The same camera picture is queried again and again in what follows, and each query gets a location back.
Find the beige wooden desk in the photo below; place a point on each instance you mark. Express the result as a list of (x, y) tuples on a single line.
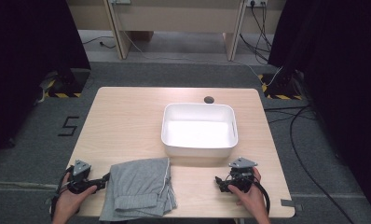
[(174, 18)]

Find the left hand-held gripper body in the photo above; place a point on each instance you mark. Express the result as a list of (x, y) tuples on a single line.
[(80, 180)]

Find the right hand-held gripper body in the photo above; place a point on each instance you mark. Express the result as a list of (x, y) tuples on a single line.
[(242, 177)]

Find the grey pants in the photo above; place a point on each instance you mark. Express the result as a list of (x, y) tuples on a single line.
[(137, 189)]

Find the stand base with striped tape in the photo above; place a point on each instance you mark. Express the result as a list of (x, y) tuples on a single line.
[(69, 85), (283, 88)]

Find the person's left hand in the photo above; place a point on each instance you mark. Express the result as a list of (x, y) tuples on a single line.
[(67, 203)]

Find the person's right hand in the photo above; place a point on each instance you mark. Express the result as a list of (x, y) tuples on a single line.
[(255, 205)]

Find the white wall socket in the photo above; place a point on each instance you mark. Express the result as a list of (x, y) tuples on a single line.
[(256, 2)]

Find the grey tape strip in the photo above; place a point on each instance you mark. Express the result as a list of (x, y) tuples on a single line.
[(291, 204)]

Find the white plastic bin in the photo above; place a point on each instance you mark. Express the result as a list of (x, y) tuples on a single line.
[(199, 133)]

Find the black curtain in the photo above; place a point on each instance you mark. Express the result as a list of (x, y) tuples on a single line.
[(25, 62), (339, 77)]

